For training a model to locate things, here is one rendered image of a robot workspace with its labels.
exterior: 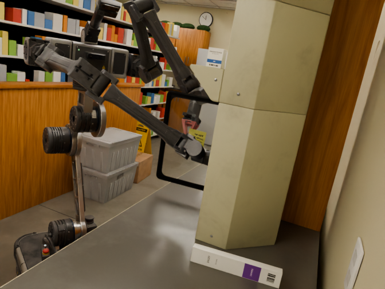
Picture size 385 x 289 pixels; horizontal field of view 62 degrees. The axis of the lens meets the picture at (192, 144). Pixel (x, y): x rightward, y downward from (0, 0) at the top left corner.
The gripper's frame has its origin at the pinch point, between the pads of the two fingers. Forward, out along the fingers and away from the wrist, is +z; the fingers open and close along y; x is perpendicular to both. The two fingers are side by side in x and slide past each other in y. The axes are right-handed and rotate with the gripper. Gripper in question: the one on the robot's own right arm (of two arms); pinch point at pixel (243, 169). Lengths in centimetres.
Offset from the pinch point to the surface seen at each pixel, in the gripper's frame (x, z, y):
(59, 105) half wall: 33, -197, 128
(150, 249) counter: 25.5, -17.1, -29.2
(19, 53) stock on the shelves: -5, -251, 126
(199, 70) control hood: -30.5, -18.8, -16.3
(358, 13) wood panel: -61, 21, 18
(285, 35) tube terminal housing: -45.4, 3.2, -13.6
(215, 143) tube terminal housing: -9.7, -8.5, -16.0
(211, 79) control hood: -28.6, -14.5, -16.4
